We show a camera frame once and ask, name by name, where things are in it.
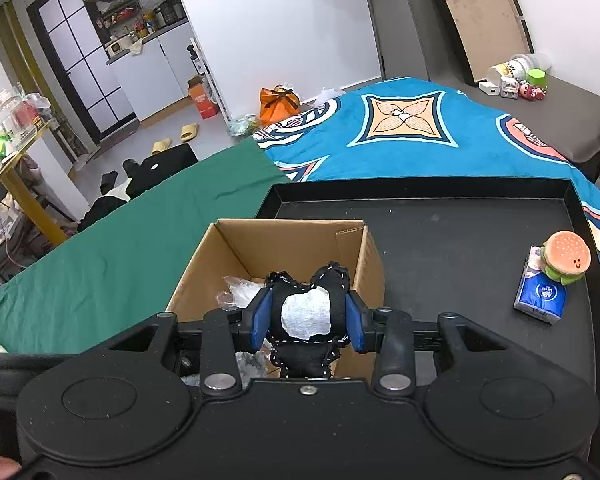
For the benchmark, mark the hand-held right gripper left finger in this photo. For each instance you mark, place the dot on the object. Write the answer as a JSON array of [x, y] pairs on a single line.
[[261, 320]]

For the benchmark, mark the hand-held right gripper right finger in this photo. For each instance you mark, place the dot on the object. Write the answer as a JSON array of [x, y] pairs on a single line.
[[355, 322]]

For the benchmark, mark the clear plastic bag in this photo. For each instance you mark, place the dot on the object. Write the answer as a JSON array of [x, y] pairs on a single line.
[[240, 292]]

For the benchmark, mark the black plush toy white patch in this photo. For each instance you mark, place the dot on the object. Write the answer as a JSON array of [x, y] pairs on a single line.
[[307, 317]]

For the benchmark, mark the brown cardboard box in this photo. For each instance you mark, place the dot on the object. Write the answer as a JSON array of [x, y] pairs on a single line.
[[197, 280]]

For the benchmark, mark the black tray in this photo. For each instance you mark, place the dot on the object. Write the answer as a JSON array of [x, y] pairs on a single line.
[[455, 270]]

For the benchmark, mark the green cloth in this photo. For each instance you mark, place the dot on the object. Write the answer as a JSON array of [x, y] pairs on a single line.
[[130, 240]]

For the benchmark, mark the blue printed blanket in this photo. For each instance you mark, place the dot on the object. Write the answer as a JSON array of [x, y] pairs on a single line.
[[390, 160]]

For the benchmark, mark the black dotted stool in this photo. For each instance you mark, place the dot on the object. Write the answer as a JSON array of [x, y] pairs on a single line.
[[162, 170]]

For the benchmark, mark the blue tissue packet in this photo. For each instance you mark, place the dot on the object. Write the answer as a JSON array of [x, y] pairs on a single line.
[[536, 295]]

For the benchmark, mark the black and white clothes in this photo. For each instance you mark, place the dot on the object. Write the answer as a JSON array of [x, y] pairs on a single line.
[[105, 203]]

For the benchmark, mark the clear bag with greenery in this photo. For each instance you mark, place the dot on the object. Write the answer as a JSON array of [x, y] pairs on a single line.
[[242, 125]]

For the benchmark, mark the round table yellow legs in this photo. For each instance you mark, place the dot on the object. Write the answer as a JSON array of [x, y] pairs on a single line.
[[37, 205]]

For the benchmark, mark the yellow slipper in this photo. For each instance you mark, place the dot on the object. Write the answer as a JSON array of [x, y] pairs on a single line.
[[161, 146], [189, 132]]

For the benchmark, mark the black slipper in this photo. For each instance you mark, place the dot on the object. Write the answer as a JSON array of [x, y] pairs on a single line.
[[108, 181], [130, 166]]

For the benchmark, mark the orange bag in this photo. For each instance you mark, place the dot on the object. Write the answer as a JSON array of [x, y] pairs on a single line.
[[279, 106]]

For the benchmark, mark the burger plush toy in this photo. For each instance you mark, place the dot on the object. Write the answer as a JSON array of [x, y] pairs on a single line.
[[565, 257]]

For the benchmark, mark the orange carton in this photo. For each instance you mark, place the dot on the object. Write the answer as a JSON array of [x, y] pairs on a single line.
[[202, 99]]

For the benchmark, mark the white plastic bag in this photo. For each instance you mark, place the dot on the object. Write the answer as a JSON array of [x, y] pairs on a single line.
[[327, 95]]

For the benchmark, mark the white narrow rack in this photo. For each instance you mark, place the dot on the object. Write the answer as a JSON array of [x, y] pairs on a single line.
[[211, 80]]

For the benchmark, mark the white kitchen base cabinet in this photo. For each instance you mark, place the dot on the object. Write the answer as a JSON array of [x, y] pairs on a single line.
[[145, 80]]

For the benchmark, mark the black spray bottle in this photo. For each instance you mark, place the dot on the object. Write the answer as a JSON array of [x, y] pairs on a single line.
[[197, 58]]

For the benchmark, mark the grey mattress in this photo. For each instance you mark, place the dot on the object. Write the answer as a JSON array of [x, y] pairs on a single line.
[[555, 115]]

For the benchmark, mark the clear water jug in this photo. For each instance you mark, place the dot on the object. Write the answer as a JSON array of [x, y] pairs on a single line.
[[10, 110]]

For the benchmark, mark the red toy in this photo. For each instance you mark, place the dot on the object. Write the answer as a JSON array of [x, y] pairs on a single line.
[[532, 92]]

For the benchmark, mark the green toy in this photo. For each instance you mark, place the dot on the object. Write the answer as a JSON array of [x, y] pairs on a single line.
[[536, 77]]

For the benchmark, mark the grey door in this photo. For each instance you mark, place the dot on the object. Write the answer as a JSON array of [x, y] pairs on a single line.
[[395, 20]]

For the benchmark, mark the cream microwave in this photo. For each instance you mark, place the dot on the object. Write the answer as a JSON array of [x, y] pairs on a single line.
[[115, 49]]

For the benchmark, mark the black kitchen appliance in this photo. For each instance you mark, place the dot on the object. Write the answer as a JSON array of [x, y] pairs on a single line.
[[167, 11]]

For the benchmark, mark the black framed glass door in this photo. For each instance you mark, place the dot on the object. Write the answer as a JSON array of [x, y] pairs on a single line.
[[75, 55]]

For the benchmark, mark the black framed board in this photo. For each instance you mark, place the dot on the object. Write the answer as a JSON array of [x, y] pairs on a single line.
[[480, 15]]

